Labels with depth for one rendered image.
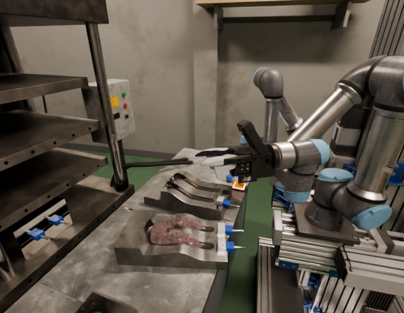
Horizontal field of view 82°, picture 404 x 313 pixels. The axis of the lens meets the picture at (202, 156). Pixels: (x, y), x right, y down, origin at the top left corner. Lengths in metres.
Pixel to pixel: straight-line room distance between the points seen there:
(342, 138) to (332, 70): 2.13
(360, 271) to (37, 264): 1.38
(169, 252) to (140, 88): 2.85
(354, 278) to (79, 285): 1.09
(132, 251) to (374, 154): 0.98
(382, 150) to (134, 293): 1.02
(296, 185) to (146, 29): 3.08
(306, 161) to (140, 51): 3.12
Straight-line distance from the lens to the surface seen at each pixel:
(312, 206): 1.09
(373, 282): 1.16
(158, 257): 1.14
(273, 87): 1.27
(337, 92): 0.87
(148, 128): 3.76
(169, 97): 3.48
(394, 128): 0.84
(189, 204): 1.37
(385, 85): 0.82
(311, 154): 0.68
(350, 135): 1.22
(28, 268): 1.43
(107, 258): 1.28
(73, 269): 1.30
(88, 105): 1.76
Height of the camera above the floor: 1.72
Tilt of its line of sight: 26 degrees down
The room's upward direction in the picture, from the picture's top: straight up
